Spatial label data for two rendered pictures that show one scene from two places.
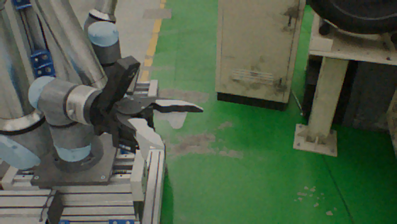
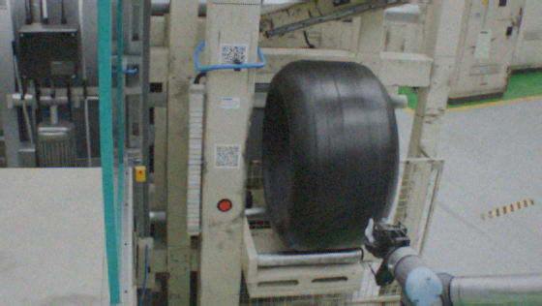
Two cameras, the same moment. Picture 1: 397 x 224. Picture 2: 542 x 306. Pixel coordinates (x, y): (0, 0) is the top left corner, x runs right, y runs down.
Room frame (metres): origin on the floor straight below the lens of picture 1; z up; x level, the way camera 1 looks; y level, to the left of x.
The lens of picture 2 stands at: (2.47, 0.70, 1.97)
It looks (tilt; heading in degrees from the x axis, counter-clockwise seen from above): 25 degrees down; 239
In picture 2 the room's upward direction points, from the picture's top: 5 degrees clockwise
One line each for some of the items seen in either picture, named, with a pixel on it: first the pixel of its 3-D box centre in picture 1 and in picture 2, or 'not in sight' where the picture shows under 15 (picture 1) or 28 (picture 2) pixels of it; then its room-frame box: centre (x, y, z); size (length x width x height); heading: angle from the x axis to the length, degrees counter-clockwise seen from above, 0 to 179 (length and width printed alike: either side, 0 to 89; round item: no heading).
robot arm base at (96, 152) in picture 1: (75, 142); not in sight; (0.78, 0.37, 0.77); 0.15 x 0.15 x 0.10
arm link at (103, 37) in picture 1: (104, 41); not in sight; (1.28, 0.38, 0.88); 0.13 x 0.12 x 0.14; 24
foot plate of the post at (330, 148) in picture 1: (315, 137); not in sight; (1.74, -0.78, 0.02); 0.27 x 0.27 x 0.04; 72
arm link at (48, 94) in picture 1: (59, 98); not in sight; (0.59, 0.29, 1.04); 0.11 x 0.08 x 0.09; 65
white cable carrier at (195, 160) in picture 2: not in sight; (195, 161); (1.83, -0.77, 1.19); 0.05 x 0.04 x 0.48; 72
